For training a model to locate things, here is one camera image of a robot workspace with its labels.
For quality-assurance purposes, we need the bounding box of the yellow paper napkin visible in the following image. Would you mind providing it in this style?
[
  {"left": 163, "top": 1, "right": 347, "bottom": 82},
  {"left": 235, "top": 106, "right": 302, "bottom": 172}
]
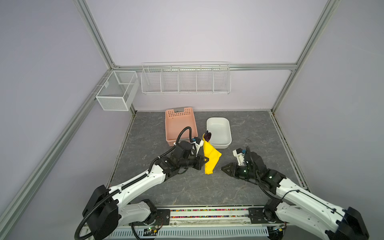
[{"left": 203, "top": 138, "right": 222, "bottom": 175}]

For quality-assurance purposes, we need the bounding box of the purple black spoon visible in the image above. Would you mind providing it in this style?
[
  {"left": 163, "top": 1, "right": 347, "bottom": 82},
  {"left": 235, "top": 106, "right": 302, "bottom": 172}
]
[{"left": 203, "top": 131, "right": 212, "bottom": 142}]

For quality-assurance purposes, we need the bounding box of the white oval tray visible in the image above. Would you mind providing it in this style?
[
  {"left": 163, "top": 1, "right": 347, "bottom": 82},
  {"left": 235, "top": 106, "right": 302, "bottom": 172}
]
[{"left": 207, "top": 117, "right": 232, "bottom": 149}]

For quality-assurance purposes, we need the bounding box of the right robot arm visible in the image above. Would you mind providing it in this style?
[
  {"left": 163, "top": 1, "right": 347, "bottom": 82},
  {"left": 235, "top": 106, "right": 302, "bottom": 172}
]
[{"left": 221, "top": 163, "right": 370, "bottom": 240}]

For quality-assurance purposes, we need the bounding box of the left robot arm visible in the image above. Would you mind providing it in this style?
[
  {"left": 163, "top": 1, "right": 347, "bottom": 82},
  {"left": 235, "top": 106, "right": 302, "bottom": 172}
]
[{"left": 74, "top": 127, "right": 209, "bottom": 240}]

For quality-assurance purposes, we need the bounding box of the pink plastic basket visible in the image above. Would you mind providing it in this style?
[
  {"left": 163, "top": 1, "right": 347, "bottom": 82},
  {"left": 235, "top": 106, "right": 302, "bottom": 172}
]
[{"left": 165, "top": 107, "right": 199, "bottom": 147}]

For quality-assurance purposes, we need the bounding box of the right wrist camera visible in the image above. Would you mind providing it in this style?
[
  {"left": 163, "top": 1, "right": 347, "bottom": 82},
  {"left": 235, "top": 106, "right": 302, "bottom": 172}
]
[{"left": 233, "top": 148, "right": 250, "bottom": 167}]

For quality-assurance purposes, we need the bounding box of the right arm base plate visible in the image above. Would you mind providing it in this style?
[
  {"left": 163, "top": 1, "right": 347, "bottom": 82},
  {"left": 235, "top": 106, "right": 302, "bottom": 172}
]
[{"left": 248, "top": 208, "right": 284, "bottom": 224}]

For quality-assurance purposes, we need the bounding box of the aluminium front rail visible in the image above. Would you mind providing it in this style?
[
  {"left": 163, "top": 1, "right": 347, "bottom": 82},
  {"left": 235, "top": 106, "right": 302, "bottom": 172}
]
[{"left": 83, "top": 205, "right": 336, "bottom": 229}]

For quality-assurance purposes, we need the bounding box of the white vented cable duct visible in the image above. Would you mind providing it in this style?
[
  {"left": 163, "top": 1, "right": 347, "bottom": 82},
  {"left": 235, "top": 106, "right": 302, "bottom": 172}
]
[{"left": 107, "top": 226, "right": 270, "bottom": 240}]

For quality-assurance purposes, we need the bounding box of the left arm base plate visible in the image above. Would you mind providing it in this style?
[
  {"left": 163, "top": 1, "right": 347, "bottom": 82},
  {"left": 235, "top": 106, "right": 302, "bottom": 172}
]
[{"left": 134, "top": 209, "right": 171, "bottom": 226}]

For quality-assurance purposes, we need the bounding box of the white wire wall shelf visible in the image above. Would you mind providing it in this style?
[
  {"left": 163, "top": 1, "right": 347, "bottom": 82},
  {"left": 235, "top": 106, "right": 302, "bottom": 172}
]
[{"left": 141, "top": 62, "right": 232, "bottom": 95}]

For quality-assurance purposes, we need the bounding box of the white mesh wall box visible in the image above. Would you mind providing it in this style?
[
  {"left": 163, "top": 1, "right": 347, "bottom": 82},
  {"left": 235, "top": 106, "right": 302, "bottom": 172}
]
[{"left": 96, "top": 71, "right": 140, "bottom": 112}]

